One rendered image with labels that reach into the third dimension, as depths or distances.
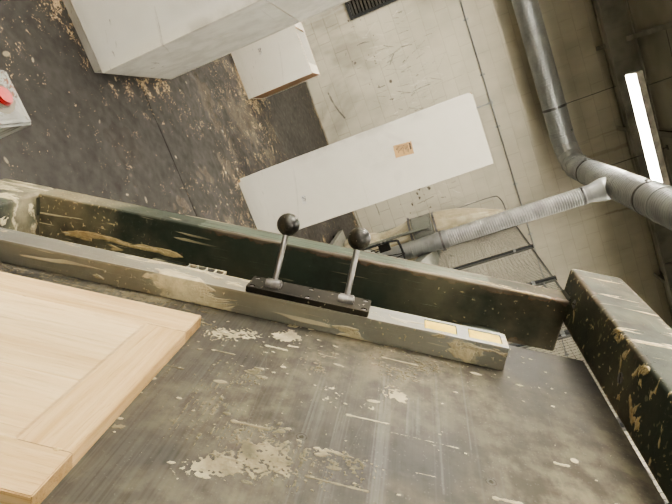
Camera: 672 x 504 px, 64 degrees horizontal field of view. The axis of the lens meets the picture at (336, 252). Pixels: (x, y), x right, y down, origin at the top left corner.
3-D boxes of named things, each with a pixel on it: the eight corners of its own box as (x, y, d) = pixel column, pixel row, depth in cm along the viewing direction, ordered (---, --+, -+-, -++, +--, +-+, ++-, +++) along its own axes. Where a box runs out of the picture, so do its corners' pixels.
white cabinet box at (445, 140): (258, 171, 521) (466, 93, 471) (280, 227, 532) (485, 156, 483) (236, 179, 463) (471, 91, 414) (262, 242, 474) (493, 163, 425)
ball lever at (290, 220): (262, 291, 89) (281, 214, 92) (285, 295, 89) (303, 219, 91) (258, 288, 86) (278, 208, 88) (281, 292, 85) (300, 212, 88)
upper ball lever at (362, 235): (333, 306, 88) (350, 228, 91) (356, 311, 88) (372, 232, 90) (332, 303, 84) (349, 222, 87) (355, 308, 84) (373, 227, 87)
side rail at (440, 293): (56, 234, 122) (55, 187, 119) (547, 338, 112) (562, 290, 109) (38, 242, 116) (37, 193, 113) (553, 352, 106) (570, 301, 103)
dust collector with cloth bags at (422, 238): (331, 233, 722) (494, 178, 669) (349, 280, 735) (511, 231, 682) (310, 261, 591) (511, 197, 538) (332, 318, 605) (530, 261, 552)
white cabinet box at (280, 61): (241, 48, 593) (301, 22, 576) (261, 99, 604) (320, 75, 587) (227, 44, 550) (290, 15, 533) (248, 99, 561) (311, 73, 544)
